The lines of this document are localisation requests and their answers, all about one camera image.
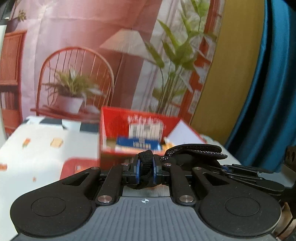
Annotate printed white tablecloth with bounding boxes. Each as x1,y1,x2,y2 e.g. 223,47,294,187
0,115,242,241

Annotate printed wall tapestry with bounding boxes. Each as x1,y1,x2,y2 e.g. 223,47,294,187
0,0,226,139

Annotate blue packet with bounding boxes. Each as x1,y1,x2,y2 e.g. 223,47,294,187
115,136,162,151

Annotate teal curtain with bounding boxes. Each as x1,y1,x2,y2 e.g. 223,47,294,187
224,0,296,172

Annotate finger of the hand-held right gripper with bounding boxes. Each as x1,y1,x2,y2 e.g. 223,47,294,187
228,173,286,202
222,163,274,174

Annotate red cardboard box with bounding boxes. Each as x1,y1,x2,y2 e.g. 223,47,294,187
99,107,207,171

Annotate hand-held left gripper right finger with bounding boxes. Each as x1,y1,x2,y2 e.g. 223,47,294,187
152,158,223,206

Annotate wooden panel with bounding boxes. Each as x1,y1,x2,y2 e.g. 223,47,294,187
190,0,266,144

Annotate black dotted fabric glove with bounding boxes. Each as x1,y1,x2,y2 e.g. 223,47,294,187
133,144,228,189

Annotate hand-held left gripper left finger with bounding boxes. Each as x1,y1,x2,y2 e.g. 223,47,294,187
61,159,141,206

